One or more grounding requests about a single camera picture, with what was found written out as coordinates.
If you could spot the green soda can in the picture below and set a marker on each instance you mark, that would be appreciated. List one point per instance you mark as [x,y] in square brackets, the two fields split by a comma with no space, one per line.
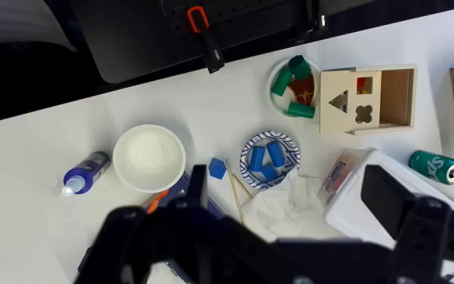
[433,167]

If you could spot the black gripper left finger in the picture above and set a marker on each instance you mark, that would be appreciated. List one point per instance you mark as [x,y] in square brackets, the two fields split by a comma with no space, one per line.
[130,242]

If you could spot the blue cylinder block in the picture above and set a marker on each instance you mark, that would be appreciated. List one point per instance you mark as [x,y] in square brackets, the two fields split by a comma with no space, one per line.
[277,154]
[258,159]

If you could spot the white plastic container lid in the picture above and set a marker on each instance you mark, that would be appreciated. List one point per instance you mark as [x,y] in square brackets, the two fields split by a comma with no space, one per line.
[342,195]

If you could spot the white paper bowl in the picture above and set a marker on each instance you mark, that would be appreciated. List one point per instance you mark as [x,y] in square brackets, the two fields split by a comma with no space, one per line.
[149,159]

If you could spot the crumpled white tissue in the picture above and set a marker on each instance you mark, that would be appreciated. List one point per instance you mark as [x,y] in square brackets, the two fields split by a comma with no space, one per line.
[290,211]

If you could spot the small blue hexagon block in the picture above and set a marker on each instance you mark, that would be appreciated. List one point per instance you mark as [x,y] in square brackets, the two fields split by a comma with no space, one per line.
[217,168]

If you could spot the wooden chopsticks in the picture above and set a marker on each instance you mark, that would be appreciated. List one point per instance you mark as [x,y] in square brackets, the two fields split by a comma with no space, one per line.
[242,195]

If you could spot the orange black clamp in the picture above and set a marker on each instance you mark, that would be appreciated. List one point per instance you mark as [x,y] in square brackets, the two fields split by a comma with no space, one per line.
[200,25]

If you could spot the blue white glue bottle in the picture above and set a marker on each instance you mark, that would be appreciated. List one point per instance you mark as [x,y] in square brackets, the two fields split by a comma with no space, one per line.
[81,179]

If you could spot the white bowl with green blocks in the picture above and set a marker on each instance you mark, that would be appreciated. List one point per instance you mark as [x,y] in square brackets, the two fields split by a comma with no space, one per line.
[294,88]

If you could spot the wooden shape sorter box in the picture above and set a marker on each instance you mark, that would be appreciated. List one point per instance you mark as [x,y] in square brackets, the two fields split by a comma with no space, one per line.
[367,100]

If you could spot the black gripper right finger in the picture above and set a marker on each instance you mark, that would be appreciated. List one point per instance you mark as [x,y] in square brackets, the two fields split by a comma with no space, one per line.
[422,227]

